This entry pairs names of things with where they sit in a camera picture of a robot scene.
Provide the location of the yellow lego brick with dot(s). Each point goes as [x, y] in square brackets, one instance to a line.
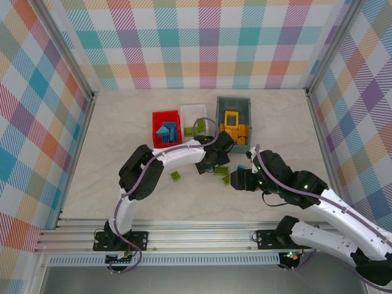
[242, 130]

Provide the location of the yellow lego window frame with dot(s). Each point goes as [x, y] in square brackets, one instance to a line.
[226, 119]

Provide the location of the light blue lego brick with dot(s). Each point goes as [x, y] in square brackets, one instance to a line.
[165, 139]

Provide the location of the light blue lego wedge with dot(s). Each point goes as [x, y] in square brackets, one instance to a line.
[161, 131]

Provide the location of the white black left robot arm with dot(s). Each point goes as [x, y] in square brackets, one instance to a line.
[180, 159]

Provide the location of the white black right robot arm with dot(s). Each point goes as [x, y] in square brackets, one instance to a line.
[343, 223]

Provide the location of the grey plastic bin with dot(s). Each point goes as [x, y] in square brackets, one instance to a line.
[242, 149]

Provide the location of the small green lego brick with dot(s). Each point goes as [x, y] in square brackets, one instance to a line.
[176, 175]

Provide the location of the white plastic bin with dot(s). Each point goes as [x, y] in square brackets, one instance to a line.
[191, 113]

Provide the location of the red plastic bin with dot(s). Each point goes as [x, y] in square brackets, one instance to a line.
[157, 122]

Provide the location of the small lit circuit board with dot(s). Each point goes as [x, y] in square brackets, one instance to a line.
[291, 256]

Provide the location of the grey metal panel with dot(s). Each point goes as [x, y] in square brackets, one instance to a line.
[199, 281]

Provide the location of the small black connector board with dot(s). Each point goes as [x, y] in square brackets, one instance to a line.
[119, 261]

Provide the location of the aluminium side rail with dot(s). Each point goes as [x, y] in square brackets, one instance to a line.
[325, 144]
[77, 153]

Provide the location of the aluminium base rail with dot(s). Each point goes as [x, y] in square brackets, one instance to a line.
[199, 235]

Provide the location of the aluminium corner post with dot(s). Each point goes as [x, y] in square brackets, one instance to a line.
[333, 46]
[74, 55]

